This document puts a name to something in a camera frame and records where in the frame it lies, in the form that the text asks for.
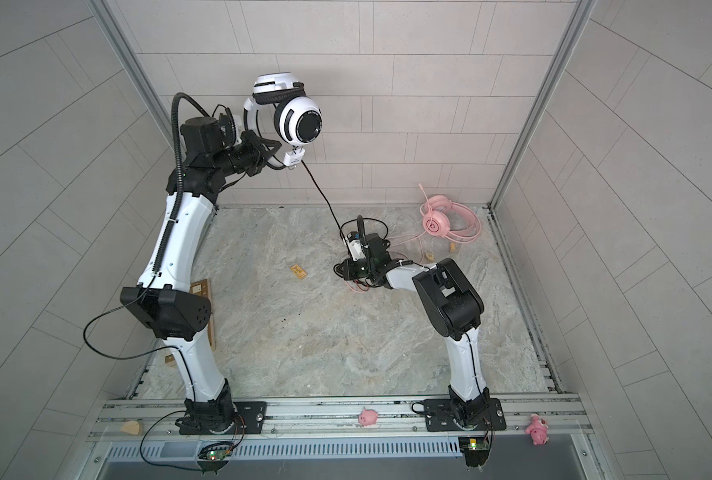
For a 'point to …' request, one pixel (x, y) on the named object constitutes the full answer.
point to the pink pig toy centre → (368, 417)
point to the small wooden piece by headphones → (453, 246)
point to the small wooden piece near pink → (430, 256)
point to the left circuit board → (219, 451)
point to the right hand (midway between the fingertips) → (337, 269)
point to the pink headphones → (446, 218)
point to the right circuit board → (475, 450)
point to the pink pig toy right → (538, 430)
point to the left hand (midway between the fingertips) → (284, 134)
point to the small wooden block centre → (298, 271)
